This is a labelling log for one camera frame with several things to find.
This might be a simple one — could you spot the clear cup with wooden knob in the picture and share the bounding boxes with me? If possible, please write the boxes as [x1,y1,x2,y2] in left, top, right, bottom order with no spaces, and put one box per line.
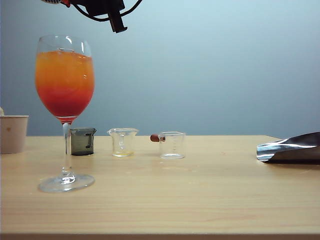
[150,131,187,160]

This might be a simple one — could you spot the dark grey measuring cup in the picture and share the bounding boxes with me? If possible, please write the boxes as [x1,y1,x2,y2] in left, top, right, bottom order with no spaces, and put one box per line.
[69,127,97,156]

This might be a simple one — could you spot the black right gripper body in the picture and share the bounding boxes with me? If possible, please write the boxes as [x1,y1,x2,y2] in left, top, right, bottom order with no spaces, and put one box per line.
[70,0,126,16]

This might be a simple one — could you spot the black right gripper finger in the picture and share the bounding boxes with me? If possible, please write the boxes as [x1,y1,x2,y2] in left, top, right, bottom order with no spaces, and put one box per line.
[107,9,129,34]

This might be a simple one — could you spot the silver foil bag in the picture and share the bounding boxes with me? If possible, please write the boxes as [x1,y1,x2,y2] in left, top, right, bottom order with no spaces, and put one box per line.
[256,131,320,165]

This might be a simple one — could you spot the white paper cup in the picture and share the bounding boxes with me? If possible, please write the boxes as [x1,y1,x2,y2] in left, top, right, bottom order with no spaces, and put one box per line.
[0,115,30,155]

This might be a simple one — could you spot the wine glass with orange drink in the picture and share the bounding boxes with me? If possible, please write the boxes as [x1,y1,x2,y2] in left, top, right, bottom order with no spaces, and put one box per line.
[34,34,96,194]

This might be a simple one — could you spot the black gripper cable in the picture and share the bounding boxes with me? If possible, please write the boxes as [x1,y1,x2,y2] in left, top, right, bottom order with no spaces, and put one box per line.
[73,0,144,23]

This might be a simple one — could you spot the clear flared measuring cup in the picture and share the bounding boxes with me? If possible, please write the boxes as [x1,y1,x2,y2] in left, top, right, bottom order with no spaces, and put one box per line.
[107,127,140,158]

